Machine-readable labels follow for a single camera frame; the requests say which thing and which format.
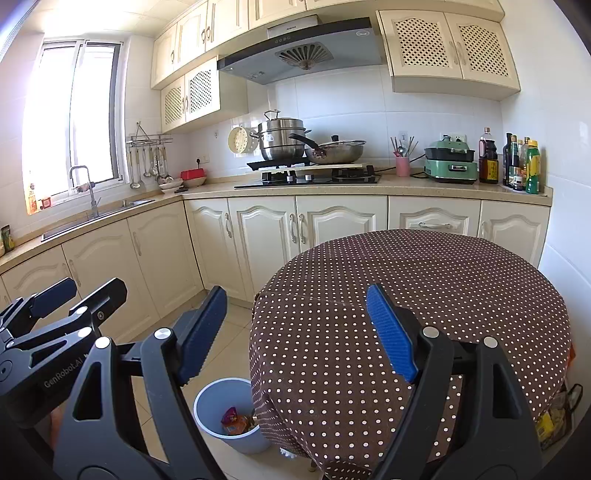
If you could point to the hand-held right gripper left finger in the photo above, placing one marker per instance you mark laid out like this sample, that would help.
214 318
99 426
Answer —
203 337

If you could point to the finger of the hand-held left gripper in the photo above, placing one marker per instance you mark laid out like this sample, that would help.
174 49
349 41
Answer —
53 295
108 295

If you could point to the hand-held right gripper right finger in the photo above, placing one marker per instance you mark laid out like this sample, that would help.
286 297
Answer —
392 337

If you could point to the light blue trash bin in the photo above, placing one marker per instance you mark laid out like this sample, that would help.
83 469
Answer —
207 415

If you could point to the green seasoning jar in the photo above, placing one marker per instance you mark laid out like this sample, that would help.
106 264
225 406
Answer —
5 242

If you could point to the steel kitchen sink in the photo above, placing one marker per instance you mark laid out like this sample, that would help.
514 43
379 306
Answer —
92 221

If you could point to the round table with dotted cloth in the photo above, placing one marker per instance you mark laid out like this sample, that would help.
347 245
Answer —
461 286

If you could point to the small amber bottle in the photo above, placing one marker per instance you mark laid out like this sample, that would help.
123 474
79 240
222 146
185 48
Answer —
32 203

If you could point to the metal sink faucet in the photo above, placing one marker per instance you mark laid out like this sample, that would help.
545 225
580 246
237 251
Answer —
92 198

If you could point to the cream lower cabinets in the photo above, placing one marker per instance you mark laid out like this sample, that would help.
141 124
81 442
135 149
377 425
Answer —
263 240

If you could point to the hanging metal ladle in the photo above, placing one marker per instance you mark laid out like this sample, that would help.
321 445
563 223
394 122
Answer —
134 183

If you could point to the white bowl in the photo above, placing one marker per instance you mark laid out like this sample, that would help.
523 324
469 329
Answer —
171 185

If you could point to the beige kitchen countertop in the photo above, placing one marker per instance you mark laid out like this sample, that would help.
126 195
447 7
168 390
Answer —
415 187

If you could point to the pink utensil holder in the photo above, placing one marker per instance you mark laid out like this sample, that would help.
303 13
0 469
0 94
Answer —
402 167

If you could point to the black gas stove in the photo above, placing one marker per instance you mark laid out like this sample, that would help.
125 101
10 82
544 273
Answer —
323 180

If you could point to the pale cutting board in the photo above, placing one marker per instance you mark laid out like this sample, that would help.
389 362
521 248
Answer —
355 167

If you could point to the green electric cooker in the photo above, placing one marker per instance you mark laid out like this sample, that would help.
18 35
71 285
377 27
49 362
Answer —
450 168

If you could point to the kitchen window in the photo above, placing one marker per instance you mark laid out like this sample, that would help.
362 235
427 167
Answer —
92 115

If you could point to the shopping bag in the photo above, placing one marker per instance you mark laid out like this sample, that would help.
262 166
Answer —
554 420

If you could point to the black induction cooker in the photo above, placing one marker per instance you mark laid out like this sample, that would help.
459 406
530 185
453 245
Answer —
268 165

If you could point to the steel wok with lid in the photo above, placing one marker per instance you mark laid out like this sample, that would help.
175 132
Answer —
341 154

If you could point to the pink utensil cup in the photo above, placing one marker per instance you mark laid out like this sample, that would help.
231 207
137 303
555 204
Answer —
402 146

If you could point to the large soy sauce bottle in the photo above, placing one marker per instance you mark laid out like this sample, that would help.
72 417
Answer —
488 166

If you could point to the cream round colander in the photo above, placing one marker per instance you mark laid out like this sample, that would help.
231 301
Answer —
240 141

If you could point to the dark sauce bottle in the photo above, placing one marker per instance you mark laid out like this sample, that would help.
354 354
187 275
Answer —
508 166
516 170

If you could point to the steel steamer pot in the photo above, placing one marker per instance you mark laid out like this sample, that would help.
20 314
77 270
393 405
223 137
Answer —
281 143

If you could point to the small lattice door cabinet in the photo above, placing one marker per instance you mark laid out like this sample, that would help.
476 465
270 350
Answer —
189 99

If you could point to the green yellow bottle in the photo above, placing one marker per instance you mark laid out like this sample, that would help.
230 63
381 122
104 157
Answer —
533 170

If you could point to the wide lattice door cabinet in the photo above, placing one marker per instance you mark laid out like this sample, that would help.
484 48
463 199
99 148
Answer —
443 46

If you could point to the grey range hood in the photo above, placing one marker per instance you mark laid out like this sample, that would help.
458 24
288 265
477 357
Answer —
300 55

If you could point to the wall utensil rack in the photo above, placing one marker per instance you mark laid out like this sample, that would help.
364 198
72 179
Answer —
147 138

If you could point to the double wall outlet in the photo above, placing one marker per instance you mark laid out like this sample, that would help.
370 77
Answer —
459 137

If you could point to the cream upper wall cabinets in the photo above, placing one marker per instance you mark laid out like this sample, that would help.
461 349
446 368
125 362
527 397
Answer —
194 37

